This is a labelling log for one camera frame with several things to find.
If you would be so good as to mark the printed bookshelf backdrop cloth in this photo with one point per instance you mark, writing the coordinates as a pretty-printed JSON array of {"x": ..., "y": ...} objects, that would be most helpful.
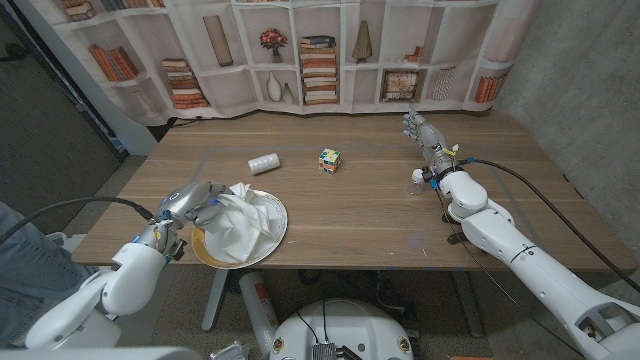
[{"x": 320, "y": 65}]

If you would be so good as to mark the multicoloured rubik's cube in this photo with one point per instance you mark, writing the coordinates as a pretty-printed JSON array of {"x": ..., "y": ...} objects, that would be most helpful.
[{"x": 329, "y": 161}]

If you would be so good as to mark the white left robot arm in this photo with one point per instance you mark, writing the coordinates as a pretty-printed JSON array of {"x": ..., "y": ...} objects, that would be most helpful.
[{"x": 115, "y": 290}]

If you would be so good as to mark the person's leg in jeans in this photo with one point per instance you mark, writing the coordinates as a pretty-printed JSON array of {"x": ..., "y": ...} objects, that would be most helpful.
[{"x": 30, "y": 270}]

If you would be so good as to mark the clear white-capped medicine bottle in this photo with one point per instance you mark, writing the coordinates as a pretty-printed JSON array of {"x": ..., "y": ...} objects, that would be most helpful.
[{"x": 416, "y": 186}]

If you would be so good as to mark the white tube with orange label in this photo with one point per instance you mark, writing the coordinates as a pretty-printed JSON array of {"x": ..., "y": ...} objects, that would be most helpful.
[{"x": 257, "y": 305}]

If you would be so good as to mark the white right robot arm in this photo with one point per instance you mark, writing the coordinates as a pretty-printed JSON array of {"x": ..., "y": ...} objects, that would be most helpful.
[{"x": 540, "y": 280}]

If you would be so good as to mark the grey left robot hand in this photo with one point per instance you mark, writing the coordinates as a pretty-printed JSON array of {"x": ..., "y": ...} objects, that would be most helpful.
[{"x": 192, "y": 200}]

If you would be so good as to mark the white chair base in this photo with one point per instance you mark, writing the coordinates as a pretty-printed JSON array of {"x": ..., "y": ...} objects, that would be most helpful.
[{"x": 57, "y": 239}]

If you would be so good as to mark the grey table leg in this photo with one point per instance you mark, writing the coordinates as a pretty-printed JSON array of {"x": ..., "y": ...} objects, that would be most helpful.
[
  {"x": 215, "y": 300},
  {"x": 470, "y": 305}
]

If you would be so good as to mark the white gold-rimmed paper plate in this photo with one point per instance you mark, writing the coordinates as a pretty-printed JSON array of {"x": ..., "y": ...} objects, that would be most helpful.
[{"x": 217, "y": 252}]

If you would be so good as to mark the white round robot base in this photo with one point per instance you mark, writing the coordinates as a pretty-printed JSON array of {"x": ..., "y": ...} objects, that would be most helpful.
[{"x": 345, "y": 325}]

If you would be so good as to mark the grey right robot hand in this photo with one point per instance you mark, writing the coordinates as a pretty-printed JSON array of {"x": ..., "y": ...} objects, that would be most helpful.
[{"x": 431, "y": 140}]

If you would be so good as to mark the white cloth napkin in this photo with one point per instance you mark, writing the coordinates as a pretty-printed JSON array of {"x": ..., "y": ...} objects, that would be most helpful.
[{"x": 245, "y": 225}]

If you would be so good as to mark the white ribbed cylinder roll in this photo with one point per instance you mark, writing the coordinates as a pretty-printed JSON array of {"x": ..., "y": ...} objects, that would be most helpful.
[{"x": 264, "y": 163}]

